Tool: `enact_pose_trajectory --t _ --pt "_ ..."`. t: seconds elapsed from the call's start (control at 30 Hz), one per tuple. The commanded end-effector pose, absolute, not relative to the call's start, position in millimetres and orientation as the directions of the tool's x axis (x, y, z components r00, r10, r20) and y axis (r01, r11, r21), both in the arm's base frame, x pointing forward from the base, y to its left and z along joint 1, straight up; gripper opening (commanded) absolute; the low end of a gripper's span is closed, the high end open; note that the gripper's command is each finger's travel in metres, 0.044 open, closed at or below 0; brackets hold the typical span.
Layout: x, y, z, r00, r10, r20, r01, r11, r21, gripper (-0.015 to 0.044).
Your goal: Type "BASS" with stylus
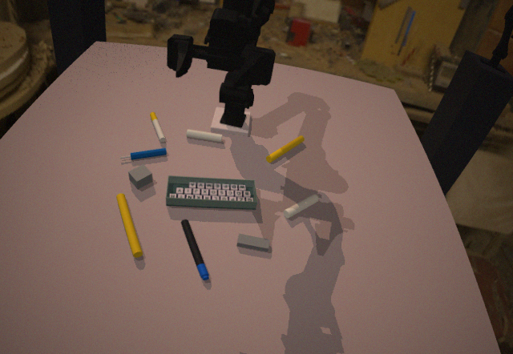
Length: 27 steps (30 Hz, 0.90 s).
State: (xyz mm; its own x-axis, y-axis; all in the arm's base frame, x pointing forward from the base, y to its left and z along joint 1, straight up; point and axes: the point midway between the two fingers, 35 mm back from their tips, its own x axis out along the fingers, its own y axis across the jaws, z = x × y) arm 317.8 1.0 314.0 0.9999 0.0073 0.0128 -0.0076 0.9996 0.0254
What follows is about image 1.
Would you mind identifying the blue stylus with grey tip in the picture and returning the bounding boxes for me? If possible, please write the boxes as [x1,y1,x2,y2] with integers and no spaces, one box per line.
[120,148,167,160]

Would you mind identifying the white cylinder with yellow cap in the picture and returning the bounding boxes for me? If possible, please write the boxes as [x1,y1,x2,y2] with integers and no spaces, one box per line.
[150,112,166,143]

